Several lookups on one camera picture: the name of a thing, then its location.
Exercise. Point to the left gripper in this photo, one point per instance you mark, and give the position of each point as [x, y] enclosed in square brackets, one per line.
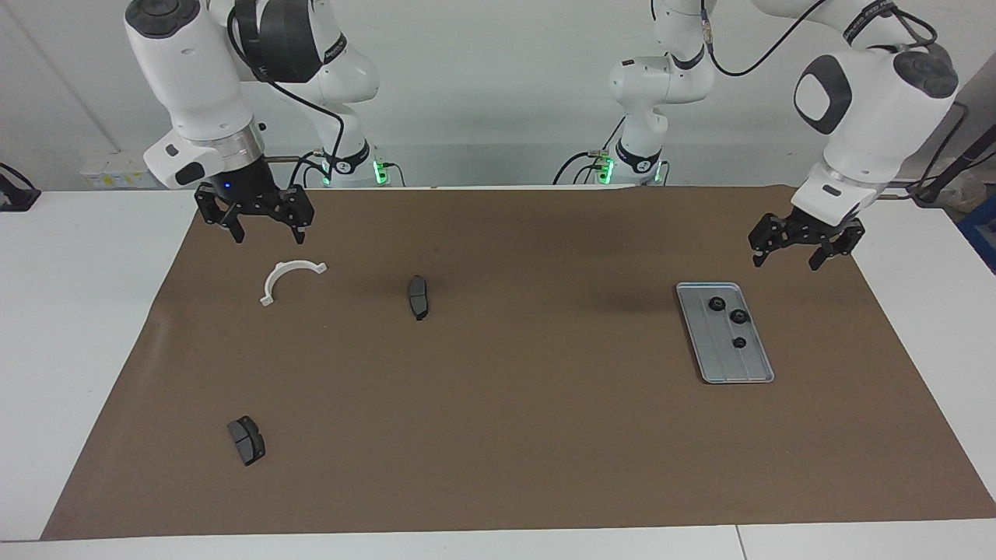
[826, 231]

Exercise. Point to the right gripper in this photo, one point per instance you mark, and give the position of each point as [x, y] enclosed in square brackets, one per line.
[247, 187]

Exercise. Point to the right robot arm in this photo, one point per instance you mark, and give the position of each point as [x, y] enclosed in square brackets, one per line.
[194, 70]

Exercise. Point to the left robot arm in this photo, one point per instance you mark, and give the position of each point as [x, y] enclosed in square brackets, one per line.
[871, 101]

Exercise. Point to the silver metal tray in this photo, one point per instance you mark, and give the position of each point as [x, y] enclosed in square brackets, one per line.
[735, 362]

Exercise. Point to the black stand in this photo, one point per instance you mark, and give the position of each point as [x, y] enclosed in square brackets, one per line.
[15, 194]
[961, 167]

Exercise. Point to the blue crate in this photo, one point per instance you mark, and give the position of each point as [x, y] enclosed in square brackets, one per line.
[982, 233]

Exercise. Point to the dark grey brake pad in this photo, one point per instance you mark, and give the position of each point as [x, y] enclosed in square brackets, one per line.
[247, 441]
[419, 297]

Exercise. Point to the white curved plastic bracket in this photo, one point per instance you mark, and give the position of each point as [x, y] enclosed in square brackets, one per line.
[282, 274]

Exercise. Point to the white wall socket box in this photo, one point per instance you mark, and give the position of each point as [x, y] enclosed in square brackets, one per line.
[117, 173]

